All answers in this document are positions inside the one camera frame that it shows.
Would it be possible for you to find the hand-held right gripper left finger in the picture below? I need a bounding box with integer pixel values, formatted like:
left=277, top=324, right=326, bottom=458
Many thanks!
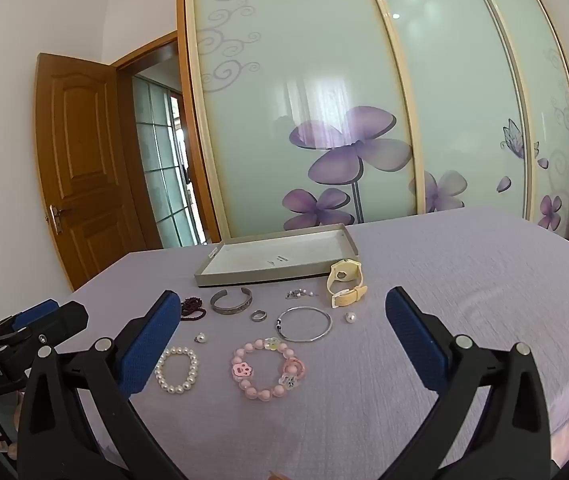
left=17, top=289, right=205, bottom=480

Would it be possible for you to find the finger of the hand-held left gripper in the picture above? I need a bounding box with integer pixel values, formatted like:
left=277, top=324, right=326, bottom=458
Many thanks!
left=12, top=299, right=60, bottom=331
left=0, top=301, right=90, bottom=357

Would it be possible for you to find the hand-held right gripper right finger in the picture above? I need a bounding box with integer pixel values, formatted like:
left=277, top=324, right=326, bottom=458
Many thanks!
left=384, top=286, right=560, bottom=480

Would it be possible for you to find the white pearl bracelet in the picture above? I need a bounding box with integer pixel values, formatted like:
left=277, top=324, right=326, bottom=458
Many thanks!
left=154, top=346, right=200, bottom=396

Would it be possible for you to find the dark red bead bracelet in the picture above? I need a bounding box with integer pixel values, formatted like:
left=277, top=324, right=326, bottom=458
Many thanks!
left=180, top=296, right=209, bottom=320

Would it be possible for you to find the pink bead charm bracelet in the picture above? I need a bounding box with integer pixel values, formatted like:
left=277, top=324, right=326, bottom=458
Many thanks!
left=230, top=337, right=308, bottom=402

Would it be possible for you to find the thin silver bangle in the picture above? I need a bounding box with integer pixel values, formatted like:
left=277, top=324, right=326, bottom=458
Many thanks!
left=276, top=305, right=334, bottom=344

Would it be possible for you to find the grey cardboard tray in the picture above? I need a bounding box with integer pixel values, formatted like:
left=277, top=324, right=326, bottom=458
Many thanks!
left=194, top=223, right=362, bottom=289

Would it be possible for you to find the yellow wrist watch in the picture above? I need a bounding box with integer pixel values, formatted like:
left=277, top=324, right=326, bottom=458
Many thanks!
left=325, top=258, right=368, bottom=310

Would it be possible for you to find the wooden room door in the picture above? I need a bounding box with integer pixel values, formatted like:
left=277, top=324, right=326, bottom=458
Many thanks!
left=33, top=52, right=148, bottom=292

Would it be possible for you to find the frosted glass partition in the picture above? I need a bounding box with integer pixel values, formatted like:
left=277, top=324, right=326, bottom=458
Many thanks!
left=132, top=75, right=201, bottom=249

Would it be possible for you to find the floral sliding wardrobe door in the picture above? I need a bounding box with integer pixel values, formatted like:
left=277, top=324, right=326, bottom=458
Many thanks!
left=176, top=0, right=426, bottom=242
left=359, top=0, right=533, bottom=222
left=464, top=0, right=569, bottom=239

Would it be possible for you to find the metal door handle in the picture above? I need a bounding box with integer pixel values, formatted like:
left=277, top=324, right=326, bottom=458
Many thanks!
left=46, top=204, right=66, bottom=234

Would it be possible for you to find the wooden door frame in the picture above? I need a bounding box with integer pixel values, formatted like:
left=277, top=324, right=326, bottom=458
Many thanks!
left=109, top=30, right=222, bottom=251

